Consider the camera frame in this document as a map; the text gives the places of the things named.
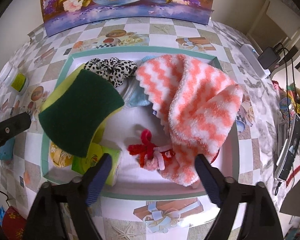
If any green tissue pack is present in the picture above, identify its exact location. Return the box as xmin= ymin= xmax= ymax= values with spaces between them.
xmin=71 ymin=142 xmax=123 ymax=186

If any red pink pipe cleaner doll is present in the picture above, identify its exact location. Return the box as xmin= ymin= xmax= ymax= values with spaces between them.
xmin=127 ymin=129 xmax=175 ymax=171

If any green yellow scrub sponge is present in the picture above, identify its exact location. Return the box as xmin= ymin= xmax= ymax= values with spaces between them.
xmin=38 ymin=67 xmax=124 ymax=158

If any pink white fuzzy towel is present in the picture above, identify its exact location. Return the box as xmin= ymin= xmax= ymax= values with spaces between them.
xmin=136 ymin=54 xmax=243 ymax=186

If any light blue face mask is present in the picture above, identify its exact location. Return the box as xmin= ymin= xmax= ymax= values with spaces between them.
xmin=123 ymin=76 xmax=152 ymax=108

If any leopard print scrunchie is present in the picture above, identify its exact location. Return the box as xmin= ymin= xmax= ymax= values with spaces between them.
xmin=84 ymin=57 xmax=138 ymax=88

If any teal plastic toy container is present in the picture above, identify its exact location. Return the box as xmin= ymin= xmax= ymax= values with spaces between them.
xmin=0 ymin=137 xmax=15 ymax=161

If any teal shallow tray box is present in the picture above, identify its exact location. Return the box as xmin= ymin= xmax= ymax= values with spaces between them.
xmin=41 ymin=46 xmax=239 ymax=200

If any patterned tablecloth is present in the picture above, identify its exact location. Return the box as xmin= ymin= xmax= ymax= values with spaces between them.
xmin=0 ymin=18 xmax=291 ymax=239

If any white pill bottle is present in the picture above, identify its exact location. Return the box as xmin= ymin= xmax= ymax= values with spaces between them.
xmin=0 ymin=62 xmax=29 ymax=95

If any laptop on side desk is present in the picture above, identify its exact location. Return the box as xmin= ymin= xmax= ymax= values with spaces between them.
xmin=275 ymin=114 xmax=300 ymax=181

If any white power strip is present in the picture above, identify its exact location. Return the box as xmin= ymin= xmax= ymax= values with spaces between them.
xmin=240 ymin=43 xmax=270 ymax=79

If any black power adapter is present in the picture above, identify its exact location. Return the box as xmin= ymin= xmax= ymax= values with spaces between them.
xmin=257 ymin=47 xmax=280 ymax=69

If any flower painting canvas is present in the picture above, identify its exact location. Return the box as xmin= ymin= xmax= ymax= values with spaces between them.
xmin=40 ymin=0 xmax=213 ymax=36

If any white wooden shelf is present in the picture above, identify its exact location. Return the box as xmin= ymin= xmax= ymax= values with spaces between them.
xmin=247 ymin=0 xmax=300 ymax=54

